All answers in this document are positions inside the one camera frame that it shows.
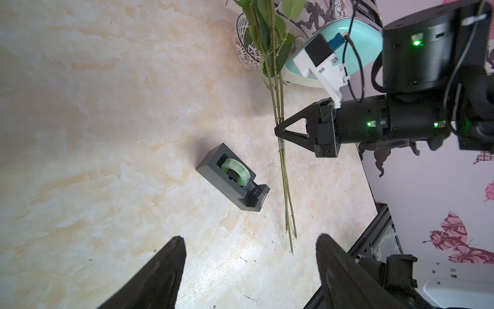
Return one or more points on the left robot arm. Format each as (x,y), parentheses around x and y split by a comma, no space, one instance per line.
(460,285)

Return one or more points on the pink rose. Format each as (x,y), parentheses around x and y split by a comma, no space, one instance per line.
(283,174)
(270,58)

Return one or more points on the white patterned bowl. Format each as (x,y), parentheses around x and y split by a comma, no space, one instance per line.
(247,40)

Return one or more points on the peach rose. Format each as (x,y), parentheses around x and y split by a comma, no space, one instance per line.
(282,43)

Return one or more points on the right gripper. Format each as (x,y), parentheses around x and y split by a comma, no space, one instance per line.
(381,118)

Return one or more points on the black tape dispenser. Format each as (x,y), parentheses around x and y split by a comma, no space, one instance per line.
(233,178)

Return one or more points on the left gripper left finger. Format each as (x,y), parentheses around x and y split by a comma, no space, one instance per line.
(157,283)

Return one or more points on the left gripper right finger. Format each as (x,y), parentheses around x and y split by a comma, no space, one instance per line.
(346,284)

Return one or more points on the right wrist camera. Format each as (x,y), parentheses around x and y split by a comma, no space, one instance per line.
(318,58)

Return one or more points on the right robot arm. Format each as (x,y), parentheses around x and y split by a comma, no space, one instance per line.
(420,78)

